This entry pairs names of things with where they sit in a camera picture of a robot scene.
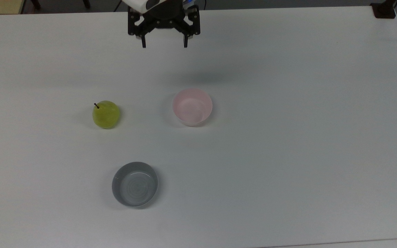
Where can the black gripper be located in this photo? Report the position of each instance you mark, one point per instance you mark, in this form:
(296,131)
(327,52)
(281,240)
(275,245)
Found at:
(165,15)

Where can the dark furniture leg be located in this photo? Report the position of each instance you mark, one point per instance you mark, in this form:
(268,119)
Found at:
(87,3)
(36,4)

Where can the green apple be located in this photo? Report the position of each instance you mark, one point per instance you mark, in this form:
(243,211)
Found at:
(106,115)

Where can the black tripod stand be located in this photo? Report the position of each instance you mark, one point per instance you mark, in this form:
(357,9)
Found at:
(117,6)

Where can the grey bowl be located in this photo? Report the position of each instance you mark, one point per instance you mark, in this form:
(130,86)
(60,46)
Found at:
(134,187)

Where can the black table clamp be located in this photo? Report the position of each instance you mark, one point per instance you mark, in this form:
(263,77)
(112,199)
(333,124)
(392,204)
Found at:
(384,12)

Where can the pink bowl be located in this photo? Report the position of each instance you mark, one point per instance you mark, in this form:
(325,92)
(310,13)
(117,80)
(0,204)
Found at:
(191,108)

